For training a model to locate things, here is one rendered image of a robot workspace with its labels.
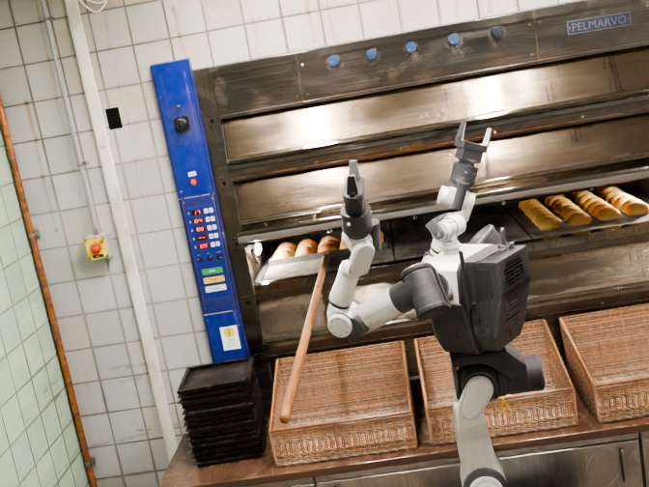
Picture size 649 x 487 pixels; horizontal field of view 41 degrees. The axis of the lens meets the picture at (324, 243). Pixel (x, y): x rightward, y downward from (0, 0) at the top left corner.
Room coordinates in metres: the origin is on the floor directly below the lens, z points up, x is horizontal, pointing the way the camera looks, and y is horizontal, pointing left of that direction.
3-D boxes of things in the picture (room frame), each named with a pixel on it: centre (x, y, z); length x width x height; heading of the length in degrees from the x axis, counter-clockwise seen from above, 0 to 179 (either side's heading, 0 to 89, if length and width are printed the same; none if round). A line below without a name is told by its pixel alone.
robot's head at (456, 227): (2.68, -0.39, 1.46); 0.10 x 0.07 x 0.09; 139
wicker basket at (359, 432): (3.31, 0.04, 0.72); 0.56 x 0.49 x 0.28; 85
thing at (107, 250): (3.61, 0.93, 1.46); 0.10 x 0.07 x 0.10; 85
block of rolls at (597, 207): (3.91, -1.18, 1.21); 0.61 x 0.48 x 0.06; 175
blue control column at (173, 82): (4.54, 0.40, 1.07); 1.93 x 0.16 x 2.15; 175
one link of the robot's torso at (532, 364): (2.65, -0.47, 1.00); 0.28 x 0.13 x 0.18; 84
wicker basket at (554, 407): (3.26, -0.56, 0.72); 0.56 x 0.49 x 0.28; 85
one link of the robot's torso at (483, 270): (2.63, -0.44, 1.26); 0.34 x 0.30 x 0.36; 139
